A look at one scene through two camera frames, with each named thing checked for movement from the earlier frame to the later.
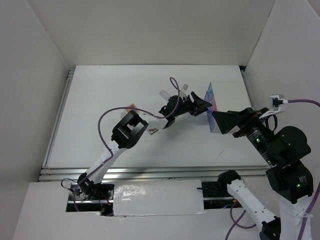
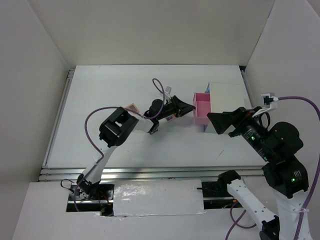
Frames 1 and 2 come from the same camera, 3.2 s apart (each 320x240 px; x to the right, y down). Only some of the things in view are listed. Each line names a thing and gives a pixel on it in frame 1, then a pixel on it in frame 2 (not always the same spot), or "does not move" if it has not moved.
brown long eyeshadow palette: [151, 131] does not move
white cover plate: [159, 197] does not move
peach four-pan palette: [132, 105] does not move
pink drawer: [214, 107] to [202, 101]
